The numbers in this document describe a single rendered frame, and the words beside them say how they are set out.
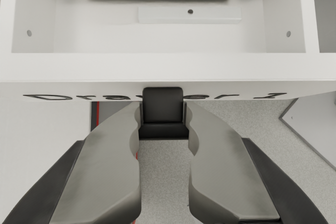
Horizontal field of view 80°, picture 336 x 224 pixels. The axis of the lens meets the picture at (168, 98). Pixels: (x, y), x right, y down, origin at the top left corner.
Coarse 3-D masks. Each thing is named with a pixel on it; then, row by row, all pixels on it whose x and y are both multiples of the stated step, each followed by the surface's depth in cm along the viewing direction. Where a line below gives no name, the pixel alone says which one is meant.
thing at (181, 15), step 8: (144, 8) 21; (152, 8) 21; (160, 8) 21; (168, 8) 21; (176, 8) 21; (184, 8) 21; (192, 8) 21; (200, 8) 21; (208, 8) 21; (216, 8) 21; (224, 8) 21; (232, 8) 21; (240, 8) 21; (144, 16) 21; (152, 16) 21; (160, 16) 21; (168, 16) 21; (176, 16) 21; (184, 16) 21; (192, 16) 21; (200, 16) 21; (208, 16) 21; (216, 16) 21; (224, 16) 21; (232, 16) 21; (240, 16) 21
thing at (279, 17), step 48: (48, 0) 20; (96, 0) 22; (144, 0) 22; (192, 0) 22; (240, 0) 23; (288, 0) 18; (0, 48) 15; (48, 48) 20; (96, 48) 21; (144, 48) 22; (192, 48) 22; (240, 48) 22; (288, 48) 18
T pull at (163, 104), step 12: (144, 96) 14; (156, 96) 14; (168, 96) 14; (180, 96) 14; (144, 108) 13; (156, 108) 13; (168, 108) 13; (180, 108) 14; (144, 120) 13; (156, 120) 13; (168, 120) 13; (180, 120) 13; (144, 132) 13; (156, 132) 13; (168, 132) 13; (180, 132) 13
